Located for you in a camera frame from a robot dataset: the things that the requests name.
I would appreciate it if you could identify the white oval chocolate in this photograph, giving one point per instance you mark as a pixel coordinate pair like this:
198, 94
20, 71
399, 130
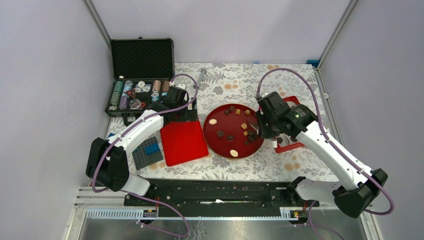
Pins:
234, 153
212, 121

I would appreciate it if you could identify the white oval chocolate left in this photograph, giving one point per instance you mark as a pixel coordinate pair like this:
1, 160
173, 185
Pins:
212, 121

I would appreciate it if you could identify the white oval chocolate bottom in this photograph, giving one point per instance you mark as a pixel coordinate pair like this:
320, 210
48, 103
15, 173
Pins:
234, 153

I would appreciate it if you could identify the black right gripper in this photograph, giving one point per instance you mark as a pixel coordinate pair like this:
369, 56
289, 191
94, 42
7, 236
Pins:
264, 133

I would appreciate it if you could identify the grey lego baseplate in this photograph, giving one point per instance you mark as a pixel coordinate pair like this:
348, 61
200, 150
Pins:
141, 160

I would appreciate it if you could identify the black poker chip case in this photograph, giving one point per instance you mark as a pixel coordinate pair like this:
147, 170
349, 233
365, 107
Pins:
137, 60

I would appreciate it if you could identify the red chocolate box tray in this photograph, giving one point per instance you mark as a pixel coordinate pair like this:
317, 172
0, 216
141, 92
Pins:
285, 143

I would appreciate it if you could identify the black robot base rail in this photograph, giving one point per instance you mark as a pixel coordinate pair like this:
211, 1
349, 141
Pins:
220, 199

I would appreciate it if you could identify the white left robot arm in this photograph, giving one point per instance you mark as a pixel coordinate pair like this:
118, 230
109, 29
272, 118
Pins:
107, 163

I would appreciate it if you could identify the round red plate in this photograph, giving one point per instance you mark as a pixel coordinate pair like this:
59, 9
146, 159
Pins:
238, 134

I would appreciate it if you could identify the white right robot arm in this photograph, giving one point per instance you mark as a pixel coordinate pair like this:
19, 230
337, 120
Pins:
357, 185

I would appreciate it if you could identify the red square box lid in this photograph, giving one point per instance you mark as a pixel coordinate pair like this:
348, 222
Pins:
183, 142

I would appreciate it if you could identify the blue fifty poker chip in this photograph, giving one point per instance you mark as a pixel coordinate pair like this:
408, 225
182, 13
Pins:
155, 96

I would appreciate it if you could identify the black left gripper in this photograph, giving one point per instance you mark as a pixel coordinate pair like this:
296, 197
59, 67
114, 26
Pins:
189, 115

